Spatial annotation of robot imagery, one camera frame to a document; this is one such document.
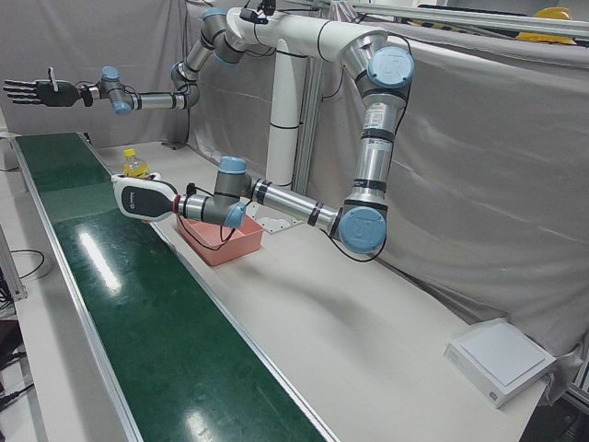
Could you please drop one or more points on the green conveyor belt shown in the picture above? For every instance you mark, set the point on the green conveyor belt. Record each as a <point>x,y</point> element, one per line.
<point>106,258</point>

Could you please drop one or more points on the aluminium frame column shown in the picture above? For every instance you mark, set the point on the aluminium frame column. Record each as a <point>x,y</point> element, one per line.
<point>309,138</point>

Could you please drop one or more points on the white flat box device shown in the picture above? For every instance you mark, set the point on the white flat box device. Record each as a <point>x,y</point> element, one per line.
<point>501,359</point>

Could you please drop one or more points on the orange drink bottle yellow cap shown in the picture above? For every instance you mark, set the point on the orange drink bottle yellow cap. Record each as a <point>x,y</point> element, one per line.
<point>134,166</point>

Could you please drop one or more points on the aluminium profile post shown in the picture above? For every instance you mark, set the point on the aluminium profile post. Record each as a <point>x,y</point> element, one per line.
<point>13,276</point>

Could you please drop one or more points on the aluminium overhead beam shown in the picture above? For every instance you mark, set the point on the aluminium overhead beam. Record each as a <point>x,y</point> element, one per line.
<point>460,17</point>

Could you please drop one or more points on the black head camera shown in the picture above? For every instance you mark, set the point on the black head camera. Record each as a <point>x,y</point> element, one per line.
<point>253,16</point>

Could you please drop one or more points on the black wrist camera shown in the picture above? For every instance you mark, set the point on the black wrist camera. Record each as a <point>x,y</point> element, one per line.
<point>190,188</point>

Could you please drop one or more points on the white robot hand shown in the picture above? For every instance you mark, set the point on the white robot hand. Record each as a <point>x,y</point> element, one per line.
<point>140,198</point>

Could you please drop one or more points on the white robot torso pedestal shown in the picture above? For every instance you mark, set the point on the white robot torso pedestal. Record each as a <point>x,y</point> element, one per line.
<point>283,101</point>

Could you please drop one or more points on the pink plastic basket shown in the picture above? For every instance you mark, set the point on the pink plastic basket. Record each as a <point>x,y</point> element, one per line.
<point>241,239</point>

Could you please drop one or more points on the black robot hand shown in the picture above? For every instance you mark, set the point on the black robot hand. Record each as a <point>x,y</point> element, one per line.
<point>55,94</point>

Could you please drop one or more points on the yellow hard hat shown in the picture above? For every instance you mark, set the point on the yellow hard hat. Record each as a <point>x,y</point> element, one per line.
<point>545,38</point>
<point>554,13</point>

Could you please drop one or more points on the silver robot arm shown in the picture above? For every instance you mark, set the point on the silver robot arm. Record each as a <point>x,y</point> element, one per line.
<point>154,100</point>
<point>375,156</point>

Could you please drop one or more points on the grey fabric curtain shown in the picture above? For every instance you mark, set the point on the grey fabric curtain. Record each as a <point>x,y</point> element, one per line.
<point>515,184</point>
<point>92,41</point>

